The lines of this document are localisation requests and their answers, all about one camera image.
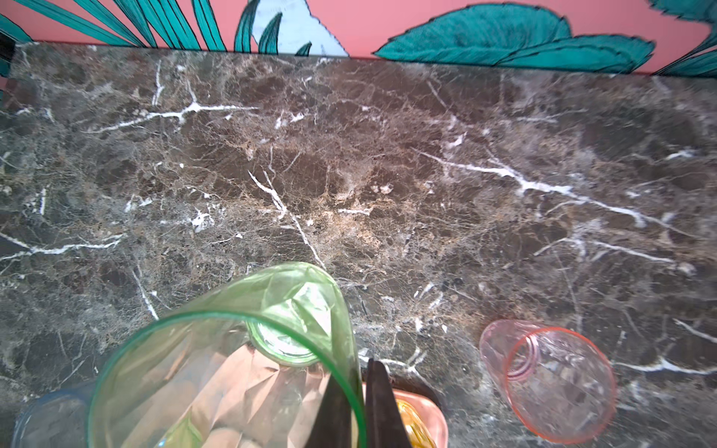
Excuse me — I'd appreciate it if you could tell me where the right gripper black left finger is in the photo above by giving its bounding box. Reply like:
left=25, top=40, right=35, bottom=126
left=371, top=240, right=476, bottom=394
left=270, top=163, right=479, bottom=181
left=304, top=376, right=352, bottom=448

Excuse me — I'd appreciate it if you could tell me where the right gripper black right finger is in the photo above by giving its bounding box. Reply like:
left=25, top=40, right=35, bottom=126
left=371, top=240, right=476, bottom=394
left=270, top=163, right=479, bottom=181
left=365, top=358, right=411, bottom=448

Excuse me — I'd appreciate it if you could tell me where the short yellow tumbler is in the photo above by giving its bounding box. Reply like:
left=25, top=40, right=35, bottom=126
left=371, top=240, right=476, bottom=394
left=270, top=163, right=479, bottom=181
left=396, top=399, right=436, bottom=448

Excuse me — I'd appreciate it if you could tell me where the tall blue-grey clear tumbler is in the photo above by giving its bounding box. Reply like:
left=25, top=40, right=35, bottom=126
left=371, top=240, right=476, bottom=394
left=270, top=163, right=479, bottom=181
left=11, top=382, right=95, bottom=448

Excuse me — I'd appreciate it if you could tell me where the short green tumbler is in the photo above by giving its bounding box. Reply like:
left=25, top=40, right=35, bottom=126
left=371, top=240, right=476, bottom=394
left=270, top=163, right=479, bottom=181
left=87, top=262, right=367, bottom=447

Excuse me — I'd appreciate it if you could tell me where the pink plastic tray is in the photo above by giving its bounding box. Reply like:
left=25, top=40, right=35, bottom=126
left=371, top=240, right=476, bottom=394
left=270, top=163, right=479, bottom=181
left=393, top=388, right=449, bottom=448

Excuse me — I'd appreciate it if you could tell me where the pink clear tumbler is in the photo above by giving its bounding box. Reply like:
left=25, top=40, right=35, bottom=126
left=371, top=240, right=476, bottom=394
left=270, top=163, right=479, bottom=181
left=479, top=319, right=617, bottom=444

